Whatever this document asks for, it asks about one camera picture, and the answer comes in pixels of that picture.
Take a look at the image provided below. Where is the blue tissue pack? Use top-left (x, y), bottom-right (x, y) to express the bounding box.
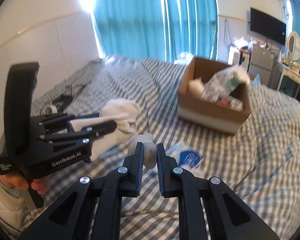
top-left (166, 142), bottom-right (204, 178)

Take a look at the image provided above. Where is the white fluffy sock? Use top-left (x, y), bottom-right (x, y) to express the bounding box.
top-left (70, 98), bottom-right (141, 161)

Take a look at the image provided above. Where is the white dotted wipes pack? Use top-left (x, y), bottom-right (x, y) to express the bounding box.
top-left (201, 65), bottom-right (250, 101)

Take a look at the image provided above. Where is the floral plastic tissue pack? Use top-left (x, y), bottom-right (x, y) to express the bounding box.
top-left (216, 95), bottom-right (243, 111)

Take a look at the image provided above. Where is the person's left forearm sleeve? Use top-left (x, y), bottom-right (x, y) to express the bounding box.
top-left (0, 181), bottom-right (25, 239)

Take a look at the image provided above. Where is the person's left hand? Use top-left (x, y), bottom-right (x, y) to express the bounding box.
top-left (0, 172), bottom-right (50, 195)

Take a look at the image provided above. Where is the brown cardboard box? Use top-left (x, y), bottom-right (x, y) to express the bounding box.
top-left (178, 57), bottom-right (251, 135)

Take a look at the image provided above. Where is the checkered grey bed quilt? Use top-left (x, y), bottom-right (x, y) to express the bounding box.
top-left (21, 56), bottom-right (300, 239)

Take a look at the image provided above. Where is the teal curtain left panel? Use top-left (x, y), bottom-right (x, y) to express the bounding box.
top-left (94, 0), bottom-right (165, 60)

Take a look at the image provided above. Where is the white suitcase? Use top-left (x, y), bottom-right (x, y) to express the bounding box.
top-left (228, 46), bottom-right (250, 70)

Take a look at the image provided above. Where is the grey mini fridge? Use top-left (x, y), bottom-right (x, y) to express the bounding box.
top-left (248, 44), bottom-right (274, 86)

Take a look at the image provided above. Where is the teal curtain middle panel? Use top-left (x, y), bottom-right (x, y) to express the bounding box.
top-left (160, 0), bottom-right (218, 61)

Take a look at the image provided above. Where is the white dressing table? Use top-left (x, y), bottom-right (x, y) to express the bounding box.
top-left (275, 62), bottom-right (300, 102)

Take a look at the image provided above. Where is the white oval vanity mirror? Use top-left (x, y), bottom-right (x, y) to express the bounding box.
top-left (286, 31), bottom-right (300, 61)

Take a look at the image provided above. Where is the black cable on bed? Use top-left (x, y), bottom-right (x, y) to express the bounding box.
top-left (39, 82), bottom-right (87, 116)

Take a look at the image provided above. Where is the black wall television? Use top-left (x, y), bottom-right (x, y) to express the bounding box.
top-left (250, 7), bottom-right (286, 45)

